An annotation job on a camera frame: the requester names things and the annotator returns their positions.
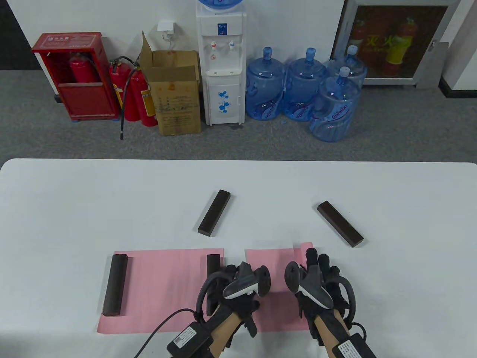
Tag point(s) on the person's left hand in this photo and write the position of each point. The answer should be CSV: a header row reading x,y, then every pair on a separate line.
x,y
242,305

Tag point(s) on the person's right hand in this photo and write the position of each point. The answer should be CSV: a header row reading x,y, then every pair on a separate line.
x,y
328,274

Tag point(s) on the pink paper sheet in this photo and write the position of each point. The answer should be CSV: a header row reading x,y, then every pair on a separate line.
x,y
160,291
275,313

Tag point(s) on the dark wooden paperweight bar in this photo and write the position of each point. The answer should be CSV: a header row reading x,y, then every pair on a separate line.
x,y
340,223
214,213
114,285
213,264

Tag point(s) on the person's right forearm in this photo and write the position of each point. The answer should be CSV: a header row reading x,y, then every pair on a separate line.
x,y
329,332

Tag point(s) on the person's left forearm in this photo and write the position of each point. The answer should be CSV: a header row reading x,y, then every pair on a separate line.
x,y
223,332

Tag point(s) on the black tracking controller with loop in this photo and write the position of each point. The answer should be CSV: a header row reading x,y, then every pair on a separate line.
x,y
242,285
292,278

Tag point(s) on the blue water jug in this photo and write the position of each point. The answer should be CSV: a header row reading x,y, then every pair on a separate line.
x,y
264,89
354,65
333,112
303,89

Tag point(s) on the white water dispenser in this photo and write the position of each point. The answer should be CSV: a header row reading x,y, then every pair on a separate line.
x,y
223,93

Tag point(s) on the open cardboard box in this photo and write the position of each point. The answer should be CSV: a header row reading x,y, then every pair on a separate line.
x,y
175,104

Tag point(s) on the red fire extinguisher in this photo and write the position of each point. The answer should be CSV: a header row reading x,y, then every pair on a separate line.
x,y
143,100
118,89
84,71

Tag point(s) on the red fire extinguisher cabinet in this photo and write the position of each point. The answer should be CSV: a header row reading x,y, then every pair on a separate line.
x,y
85,100

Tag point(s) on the blue dispenser water bottle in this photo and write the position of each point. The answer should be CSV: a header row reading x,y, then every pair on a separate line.
x,y
220,3

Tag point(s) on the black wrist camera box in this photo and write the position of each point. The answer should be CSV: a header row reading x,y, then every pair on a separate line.
x,y
354,348
190,341

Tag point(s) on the white wall outlet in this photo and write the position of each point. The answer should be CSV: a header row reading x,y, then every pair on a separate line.
x,y
166,28

